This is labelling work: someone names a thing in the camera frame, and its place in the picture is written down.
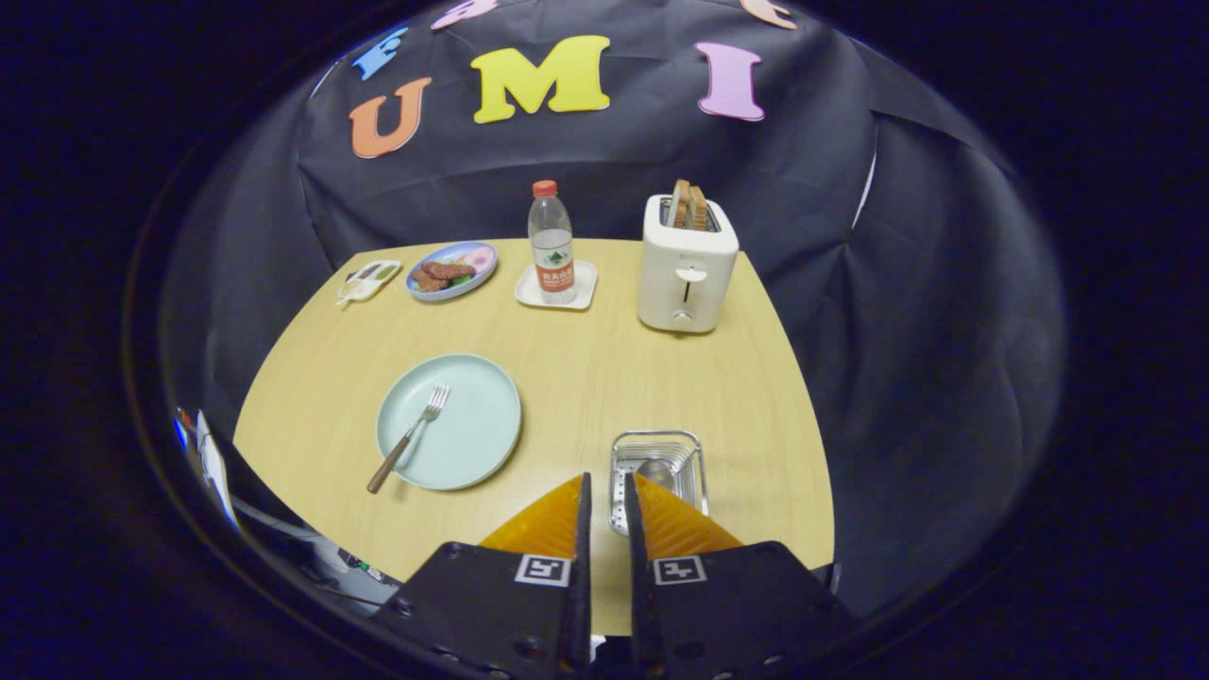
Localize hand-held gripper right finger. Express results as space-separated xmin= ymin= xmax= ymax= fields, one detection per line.
xmin=623 ymin=472 xmax=856 ymax=680

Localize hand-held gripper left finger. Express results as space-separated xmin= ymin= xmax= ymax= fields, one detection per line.
xmin=373 ymin=472 xmax=594 ymax=680

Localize metal fork wooden handle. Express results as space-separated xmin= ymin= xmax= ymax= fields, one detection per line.
xmin=366 ymin=383 xmax=451 ymax=495

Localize metal mesh basket tray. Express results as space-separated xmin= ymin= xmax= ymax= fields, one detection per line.
xmin=609 ymin=430 xmax=709 ymax=537

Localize light green round plate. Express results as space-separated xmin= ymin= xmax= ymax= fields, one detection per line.
xmin=376 ymin=353 xmax=523 ymax=492

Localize blue round plate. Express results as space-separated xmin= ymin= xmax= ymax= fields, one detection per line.
xmin=405 ymin=241 xmax=499 ymax=303

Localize white toaster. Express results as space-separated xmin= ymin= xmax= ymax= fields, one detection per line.
xmin=638 ymin=194 xmax=741 ymax=334

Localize black backdrop cloth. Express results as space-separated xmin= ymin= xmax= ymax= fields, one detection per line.
xmin=161 ymin=0 xmax=1068 ymax=620

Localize white divided sauce dish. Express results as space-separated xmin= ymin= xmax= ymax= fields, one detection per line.
xmin=335 ymin=260 xmax=402 ymax=310

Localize white square coaster tray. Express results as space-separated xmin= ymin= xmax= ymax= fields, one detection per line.
xmin=515 ymin=260 xmax=599 ymax=312

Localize clear plastic water bottle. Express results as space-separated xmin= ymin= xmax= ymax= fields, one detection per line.
xmin=527 ymin=179 xmax=577 ymax=306

